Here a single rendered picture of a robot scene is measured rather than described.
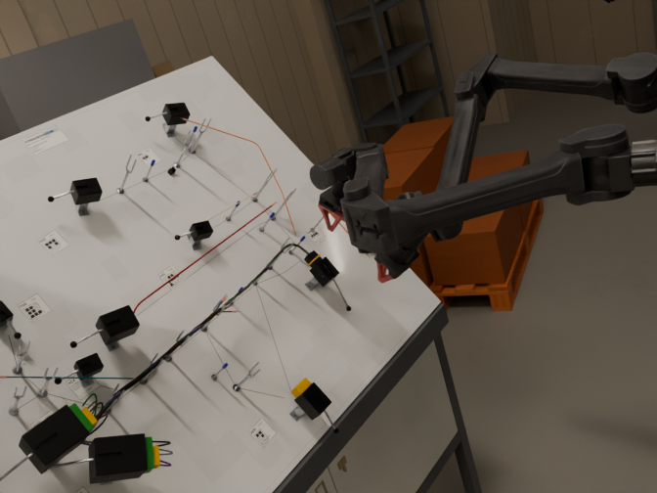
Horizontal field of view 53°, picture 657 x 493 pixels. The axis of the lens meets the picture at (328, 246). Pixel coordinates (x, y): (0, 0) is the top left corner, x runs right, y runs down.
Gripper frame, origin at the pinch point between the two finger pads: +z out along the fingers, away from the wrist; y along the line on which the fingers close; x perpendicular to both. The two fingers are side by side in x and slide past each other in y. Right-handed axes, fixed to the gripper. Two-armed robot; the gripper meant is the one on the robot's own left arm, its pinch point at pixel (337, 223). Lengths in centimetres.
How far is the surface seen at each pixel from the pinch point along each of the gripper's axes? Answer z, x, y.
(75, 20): 50, -233, -89
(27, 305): 9, -34, 61
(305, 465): 36, 25, 35
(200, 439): 28, 7, 50
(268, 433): 32, 15, 38
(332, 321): 28.0, 5.7, 2.9
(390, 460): 62, 33, 4
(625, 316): 105, 65, -163
